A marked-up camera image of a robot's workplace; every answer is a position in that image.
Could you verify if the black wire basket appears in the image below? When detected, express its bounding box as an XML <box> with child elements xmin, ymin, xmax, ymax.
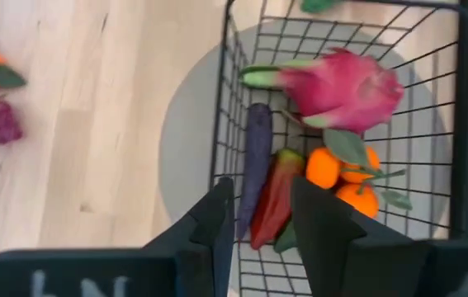
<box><xmin>208</xmin><ymin>0</ymin><xmax>468</xmax><ymax>297</ymax></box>

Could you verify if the round grey mat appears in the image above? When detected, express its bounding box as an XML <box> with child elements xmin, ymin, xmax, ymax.
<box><xmin>158</xmin><ymin>20</ymin><xmax>453</xmax><ymax>297</ymax></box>

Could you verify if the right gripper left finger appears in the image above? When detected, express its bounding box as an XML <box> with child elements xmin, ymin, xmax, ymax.
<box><xmin>0</xmin><ymin>177</ymin><xmax>236</xmax><ymax>297</ymax></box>

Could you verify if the green pepper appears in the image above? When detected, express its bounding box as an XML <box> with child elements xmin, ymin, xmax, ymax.
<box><xmin>273</xmin><ymin>220</ymin><xmax>300</xmax><ymax>255</ymax></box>

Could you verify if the red chili pepper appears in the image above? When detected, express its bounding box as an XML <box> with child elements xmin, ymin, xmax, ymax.
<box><xmin>249</xmin><ymin>148</ymin><xmax>307</xmax><ymax>252</ymax></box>

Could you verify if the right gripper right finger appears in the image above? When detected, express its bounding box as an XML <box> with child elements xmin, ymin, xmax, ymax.
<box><xmin>291</xmin><ymin>176</ymin><xmax>468</xmax><ymax>297</ymax></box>

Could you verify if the pink dragon fruit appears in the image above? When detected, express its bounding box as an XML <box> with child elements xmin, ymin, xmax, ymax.
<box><xmin>239</xmin><ymin>47</ymin><xmax>406</xmax><ymax>135</ymax></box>

